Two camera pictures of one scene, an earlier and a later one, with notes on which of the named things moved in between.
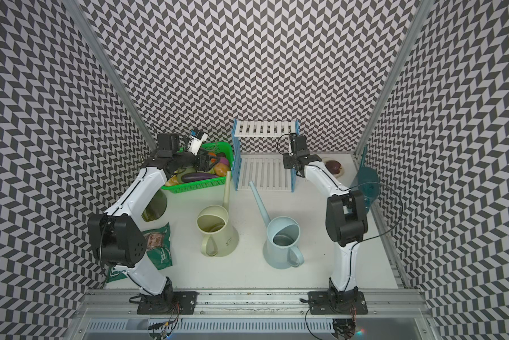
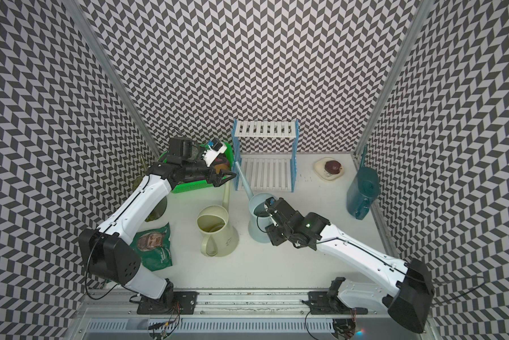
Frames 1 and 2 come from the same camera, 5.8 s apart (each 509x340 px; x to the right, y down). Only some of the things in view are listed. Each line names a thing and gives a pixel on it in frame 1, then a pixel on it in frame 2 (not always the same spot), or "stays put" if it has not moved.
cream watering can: (220, 237) stays put
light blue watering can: (281, 251) → (260, 217)
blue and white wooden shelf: (258, 149) stays put
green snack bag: (158, 246) stays put
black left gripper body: (186, 159) → (198, 168)
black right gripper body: (288, 160) → (279, 234)
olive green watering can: (156, 208) stays put
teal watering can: (368, 183) stays put
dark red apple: (333, 166) stays put
